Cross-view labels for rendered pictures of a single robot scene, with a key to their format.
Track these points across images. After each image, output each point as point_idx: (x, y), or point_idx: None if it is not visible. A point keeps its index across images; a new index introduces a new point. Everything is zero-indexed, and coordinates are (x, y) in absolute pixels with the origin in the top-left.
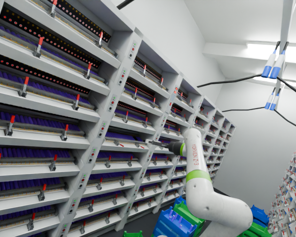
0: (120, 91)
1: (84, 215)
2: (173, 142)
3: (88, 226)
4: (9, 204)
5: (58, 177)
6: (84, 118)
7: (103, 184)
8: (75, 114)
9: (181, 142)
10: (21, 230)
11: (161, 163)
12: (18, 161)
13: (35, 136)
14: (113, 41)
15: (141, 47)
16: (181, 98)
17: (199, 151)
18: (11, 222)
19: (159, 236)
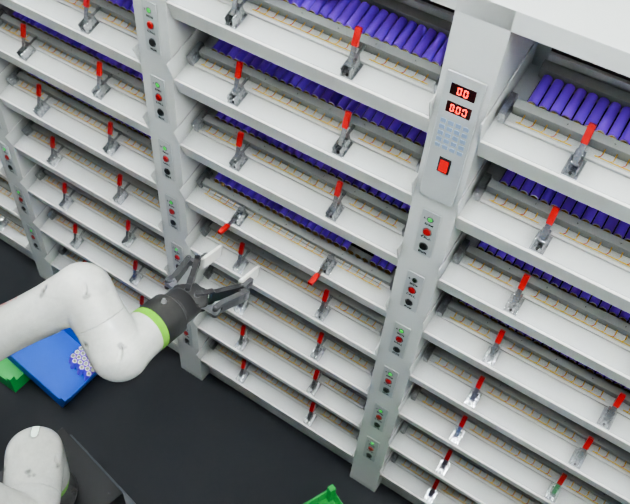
0: (168, 71)
1: (220, 340)
2: (171, 292)
3: (263, 383)
4: (91, 220)
5: None
6: (123, 120)
7: (260, 309)
8: (101, 107)
9: (149, 304)
10: (125, 274)
11: (537, 432)
12: (89, 160)
13: (73, 127)
14: None
15: None
16: (568, 161)
17: None
18: (123, 253)
19: (46, 430)
